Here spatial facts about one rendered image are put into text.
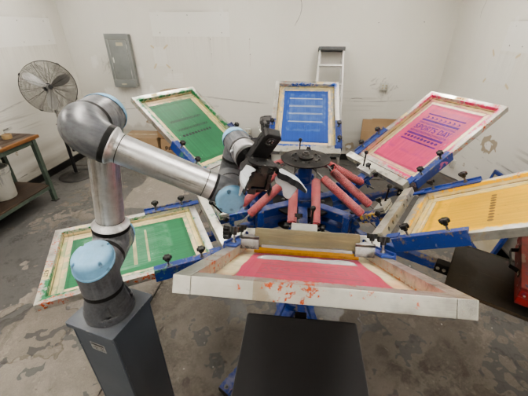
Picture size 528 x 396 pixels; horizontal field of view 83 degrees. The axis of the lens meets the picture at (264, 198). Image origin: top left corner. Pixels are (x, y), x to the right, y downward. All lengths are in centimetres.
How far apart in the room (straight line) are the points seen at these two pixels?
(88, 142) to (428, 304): 78
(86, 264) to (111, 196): 20
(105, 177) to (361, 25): 451
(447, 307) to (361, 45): 462
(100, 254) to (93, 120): 39
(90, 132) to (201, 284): 42
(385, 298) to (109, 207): 79
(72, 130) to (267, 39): 440
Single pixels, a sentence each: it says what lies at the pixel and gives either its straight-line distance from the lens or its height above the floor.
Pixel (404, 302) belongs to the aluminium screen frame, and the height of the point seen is 155.
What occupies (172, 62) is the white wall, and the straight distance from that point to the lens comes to 543.
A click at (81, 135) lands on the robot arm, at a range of 80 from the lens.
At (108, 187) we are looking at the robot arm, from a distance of 99.
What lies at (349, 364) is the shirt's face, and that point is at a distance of 126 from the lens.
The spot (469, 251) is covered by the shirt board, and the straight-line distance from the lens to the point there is 197.
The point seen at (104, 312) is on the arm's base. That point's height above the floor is 125.
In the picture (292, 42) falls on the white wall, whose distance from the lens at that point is 501.
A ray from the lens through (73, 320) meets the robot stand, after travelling 117.
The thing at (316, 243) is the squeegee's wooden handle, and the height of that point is 127.
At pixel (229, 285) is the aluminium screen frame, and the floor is 155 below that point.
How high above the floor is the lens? 199
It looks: 29 degrees down
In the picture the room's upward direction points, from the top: straight up
